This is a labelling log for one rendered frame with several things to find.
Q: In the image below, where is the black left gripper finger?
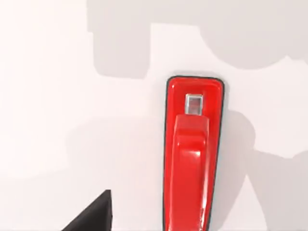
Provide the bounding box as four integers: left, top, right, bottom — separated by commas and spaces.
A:
61, 189, 114, 231

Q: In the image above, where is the red stapler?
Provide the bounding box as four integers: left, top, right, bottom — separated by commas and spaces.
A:
161, 76, 225, 231

